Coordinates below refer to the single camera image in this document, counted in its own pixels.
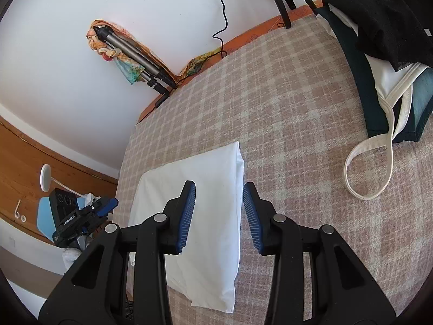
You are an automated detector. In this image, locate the white shirt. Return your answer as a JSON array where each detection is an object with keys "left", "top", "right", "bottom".
[{"left": 128, "top": 141, "right": 245, "bottom": 314}]

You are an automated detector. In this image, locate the colourful scarf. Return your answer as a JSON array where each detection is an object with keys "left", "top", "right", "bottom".
[{"left": 86, "top": 19, "right": 217, "bottom": 86}]

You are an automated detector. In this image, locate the small white hook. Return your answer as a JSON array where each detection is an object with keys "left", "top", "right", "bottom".
[{"left": 14, "top": 200, "right": 28, "bottom": 223}]

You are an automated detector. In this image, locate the person's left hand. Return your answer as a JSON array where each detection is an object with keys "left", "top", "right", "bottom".
[{"left": 62, "top": 239, "right": 89, "bottom": 275}]

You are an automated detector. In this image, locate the dark green garment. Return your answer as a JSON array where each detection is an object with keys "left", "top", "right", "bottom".
[{"left": 316, "top": 5, "right": 430, "bottom": 143}]

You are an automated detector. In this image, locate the pink plaid blanket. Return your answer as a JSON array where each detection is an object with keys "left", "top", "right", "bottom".
[{"left": 117, "top": 14, "right": 433, "bottom": 325}]

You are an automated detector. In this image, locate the thin black cable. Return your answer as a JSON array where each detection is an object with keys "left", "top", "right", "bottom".
[{"left": 137, "top": 0, "right": 229, "bottom": 124}]

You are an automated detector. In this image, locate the orange mattress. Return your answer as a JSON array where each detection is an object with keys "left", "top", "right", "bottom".
[{"left": 137, "top": 0, "right": 325, "bottom": 126}]

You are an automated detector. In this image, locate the folded grey tripod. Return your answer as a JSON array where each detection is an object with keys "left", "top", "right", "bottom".
[{"left": 93, "top": 25, "right": 178, "bottom": 96}]

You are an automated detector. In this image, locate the teal garment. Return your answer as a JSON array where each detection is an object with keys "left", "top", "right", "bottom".
[{"left": 410, "top": 69, "right": 433, "bottom": 124}]

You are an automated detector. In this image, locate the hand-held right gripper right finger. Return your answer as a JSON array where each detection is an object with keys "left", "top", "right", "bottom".
[{"left": 242, "top": 182, "right": 397, "bottom": 325}]

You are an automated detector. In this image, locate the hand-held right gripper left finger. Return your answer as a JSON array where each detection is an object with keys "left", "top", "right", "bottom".
[{"left": 38, "top": 180, "right": 197, "bottom": 325}]

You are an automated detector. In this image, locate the white lamp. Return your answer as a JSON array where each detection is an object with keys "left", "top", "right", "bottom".
[{"left": 40, "top": 164, "right": 85, "bottom": 199}]

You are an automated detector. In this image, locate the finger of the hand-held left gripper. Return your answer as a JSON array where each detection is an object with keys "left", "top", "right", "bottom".
[{"left": 95, "top": 198, "right": 119, "bottom": 217}]

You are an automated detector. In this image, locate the light blue chair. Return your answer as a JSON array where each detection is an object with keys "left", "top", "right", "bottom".
[{"left": 35, "top": 196, "right": 87, "bottom": 242}]

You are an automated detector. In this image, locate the black garment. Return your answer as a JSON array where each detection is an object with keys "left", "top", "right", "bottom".
[{"left": 321, "top": 0, "right": 433, "bottom": 73}]

